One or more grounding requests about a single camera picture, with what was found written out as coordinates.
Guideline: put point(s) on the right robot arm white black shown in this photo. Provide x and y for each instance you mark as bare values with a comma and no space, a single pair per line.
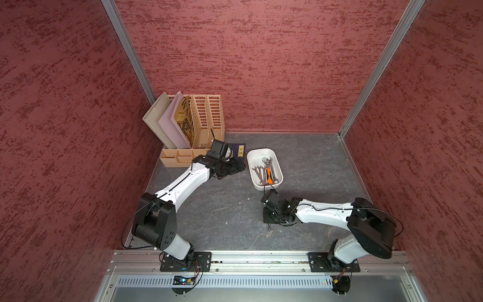
371,230

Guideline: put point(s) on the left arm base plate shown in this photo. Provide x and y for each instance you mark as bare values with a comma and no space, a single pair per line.
194,262

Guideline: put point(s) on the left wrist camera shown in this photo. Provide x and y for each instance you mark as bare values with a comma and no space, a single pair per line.
219,150

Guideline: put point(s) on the dark blue notebook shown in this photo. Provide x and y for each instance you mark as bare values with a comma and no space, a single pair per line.
238,150

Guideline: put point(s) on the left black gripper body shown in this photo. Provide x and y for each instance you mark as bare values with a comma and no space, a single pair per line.
227,167

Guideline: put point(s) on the orange handled adjustable wrench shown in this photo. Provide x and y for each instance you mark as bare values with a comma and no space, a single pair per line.
269,170

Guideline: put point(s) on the aluminium front rail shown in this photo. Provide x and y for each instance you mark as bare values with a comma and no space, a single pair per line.
258,262

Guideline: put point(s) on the silver open end wrench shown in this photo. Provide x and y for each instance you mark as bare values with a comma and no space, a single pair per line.
258,172

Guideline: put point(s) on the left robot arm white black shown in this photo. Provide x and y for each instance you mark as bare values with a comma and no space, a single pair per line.
155,221

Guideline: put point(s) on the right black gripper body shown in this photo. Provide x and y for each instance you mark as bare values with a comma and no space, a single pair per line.
272,217

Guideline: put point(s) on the yellow patterned book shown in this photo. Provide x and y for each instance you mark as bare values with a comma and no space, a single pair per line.
185,119

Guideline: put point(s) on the right corner aluminium post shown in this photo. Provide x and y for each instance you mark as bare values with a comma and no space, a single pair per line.
408,17

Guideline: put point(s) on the corner aluminium post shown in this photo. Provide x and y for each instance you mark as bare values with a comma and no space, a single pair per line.
408,17
119,27

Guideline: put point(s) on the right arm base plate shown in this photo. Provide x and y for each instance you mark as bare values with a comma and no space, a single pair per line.
322,262

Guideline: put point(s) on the white plastic storage box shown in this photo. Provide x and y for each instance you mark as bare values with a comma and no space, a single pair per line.
264,168

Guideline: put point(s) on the left corner aluminium post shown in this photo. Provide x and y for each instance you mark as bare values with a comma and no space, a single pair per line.
119,27

